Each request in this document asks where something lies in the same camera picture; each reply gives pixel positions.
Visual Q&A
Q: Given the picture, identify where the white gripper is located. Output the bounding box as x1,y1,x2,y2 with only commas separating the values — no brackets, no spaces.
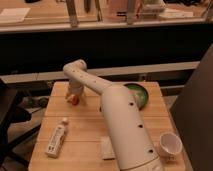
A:
66,80,84,101

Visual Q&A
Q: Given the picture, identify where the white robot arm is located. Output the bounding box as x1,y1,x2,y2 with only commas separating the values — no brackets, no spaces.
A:
63,60,165,171

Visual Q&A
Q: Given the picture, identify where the green ceramic bowl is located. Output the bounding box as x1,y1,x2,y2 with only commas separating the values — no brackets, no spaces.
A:
125,83,149,109

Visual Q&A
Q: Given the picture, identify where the white ceramic cup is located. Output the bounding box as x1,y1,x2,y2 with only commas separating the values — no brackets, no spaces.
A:
159,132,183,157

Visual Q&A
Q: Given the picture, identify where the wooden table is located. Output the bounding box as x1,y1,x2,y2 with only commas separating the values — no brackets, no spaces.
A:
28,82,186,171

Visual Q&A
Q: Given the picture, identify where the white tube bottle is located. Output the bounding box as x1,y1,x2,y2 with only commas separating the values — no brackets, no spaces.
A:
45,117,69,158

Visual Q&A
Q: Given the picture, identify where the black chair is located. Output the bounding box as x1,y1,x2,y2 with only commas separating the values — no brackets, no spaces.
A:
0,79,41,167

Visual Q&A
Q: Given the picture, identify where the white sponge block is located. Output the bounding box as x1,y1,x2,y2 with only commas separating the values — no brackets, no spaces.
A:
101,137,115,160

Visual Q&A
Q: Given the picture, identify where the white paper sheet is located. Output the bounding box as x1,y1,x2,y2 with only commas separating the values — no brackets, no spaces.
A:
0,8,30,24

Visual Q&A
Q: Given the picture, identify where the dark panel at right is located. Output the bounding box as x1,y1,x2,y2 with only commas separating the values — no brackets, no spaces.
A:
170,43,213,171

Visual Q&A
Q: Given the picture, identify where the metal frame post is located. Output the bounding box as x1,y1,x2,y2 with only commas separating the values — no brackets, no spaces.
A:
66,0,78,27

